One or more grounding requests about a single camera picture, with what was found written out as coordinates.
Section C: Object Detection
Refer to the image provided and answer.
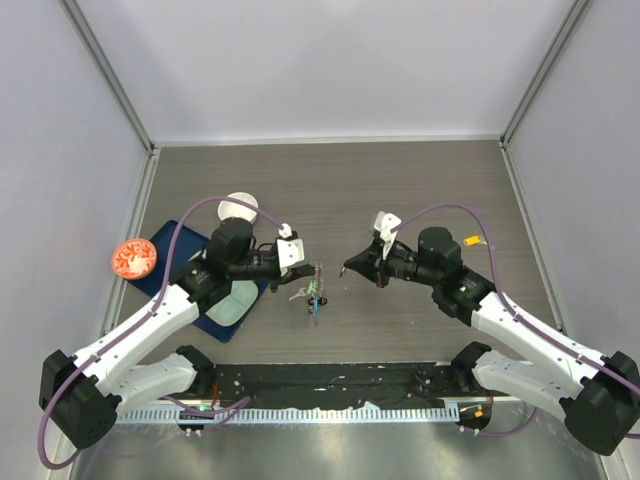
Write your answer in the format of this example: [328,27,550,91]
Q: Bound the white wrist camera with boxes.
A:
[372,211,402,260]
[276,223,306,277]

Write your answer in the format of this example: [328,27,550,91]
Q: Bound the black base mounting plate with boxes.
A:
[214,362,489,410]

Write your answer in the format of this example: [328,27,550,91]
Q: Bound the white slotted cable duct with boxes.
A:
[118,403,459,426]

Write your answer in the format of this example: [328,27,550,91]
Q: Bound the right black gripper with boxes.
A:
[346,237,441,288]

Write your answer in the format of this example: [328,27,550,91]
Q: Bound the aluminium frame rail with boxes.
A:
[102,393,627,479]

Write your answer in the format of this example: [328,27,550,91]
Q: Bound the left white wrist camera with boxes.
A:
[276,223,306,277]

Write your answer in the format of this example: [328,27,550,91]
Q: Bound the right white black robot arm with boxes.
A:
[342,227,639,456]

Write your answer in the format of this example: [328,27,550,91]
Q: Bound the white round bowl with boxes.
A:
[217,192,259,224]

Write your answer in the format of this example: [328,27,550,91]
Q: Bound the yellow tagged key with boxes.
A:
[463,235,488,247]

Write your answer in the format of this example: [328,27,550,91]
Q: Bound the pale green divided plate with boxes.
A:
[183,249,259,331]

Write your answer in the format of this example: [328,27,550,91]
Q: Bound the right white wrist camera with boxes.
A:
[372,211,402,260]

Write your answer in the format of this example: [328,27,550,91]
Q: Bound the orange patterned bowl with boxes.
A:
[111,238,157,280]

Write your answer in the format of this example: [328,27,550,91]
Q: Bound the dark blue tray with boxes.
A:
[128,220,269,343]

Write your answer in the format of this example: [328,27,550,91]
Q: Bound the blue keyring with keys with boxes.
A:
[288,261,328,326]

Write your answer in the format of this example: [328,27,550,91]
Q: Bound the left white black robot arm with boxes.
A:
[39,218,314,450]

